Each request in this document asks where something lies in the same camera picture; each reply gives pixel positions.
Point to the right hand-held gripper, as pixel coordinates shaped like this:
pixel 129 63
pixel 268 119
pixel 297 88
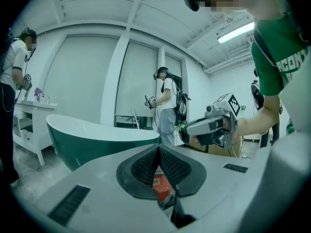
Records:
pixel 232 105

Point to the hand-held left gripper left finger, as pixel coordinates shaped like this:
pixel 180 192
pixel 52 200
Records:
pixel 109 178

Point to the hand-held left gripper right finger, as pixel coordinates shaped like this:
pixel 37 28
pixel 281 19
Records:
pixel 218 186

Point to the person's right forearm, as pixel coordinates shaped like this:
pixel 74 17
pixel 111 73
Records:
pixel 257 120

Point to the person's right hand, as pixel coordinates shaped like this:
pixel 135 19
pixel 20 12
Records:
pixel 229 126

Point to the large cardboard box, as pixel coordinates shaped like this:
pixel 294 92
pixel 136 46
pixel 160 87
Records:
pixel 213 150

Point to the green and white bathtub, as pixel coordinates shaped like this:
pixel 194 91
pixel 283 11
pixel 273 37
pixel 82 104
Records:
pixel 92 139

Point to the red vacuum cleaner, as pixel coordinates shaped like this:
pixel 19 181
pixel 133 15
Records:
pixel 161 182

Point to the narrow white roller blind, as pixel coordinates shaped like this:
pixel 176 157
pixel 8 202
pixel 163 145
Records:
pixel 173 64

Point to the white ceiling pipes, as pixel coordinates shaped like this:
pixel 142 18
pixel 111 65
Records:
pixel 226 64

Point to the white vanity cabinet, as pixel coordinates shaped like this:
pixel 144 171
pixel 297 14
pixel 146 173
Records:
pixel 34 125

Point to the person's green shirt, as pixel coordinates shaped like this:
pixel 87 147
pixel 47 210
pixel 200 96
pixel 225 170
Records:
pixel 267 57

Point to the long ceiling tube light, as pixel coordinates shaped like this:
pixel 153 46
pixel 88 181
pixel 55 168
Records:
pixel 234 33

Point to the wide white roller blind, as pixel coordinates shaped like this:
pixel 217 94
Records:
pixel 80 79

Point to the purple ornament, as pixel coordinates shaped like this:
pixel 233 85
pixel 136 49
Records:
pixel 38 93

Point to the silver fisheye camera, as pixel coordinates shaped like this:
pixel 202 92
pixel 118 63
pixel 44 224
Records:
pixel 211 108

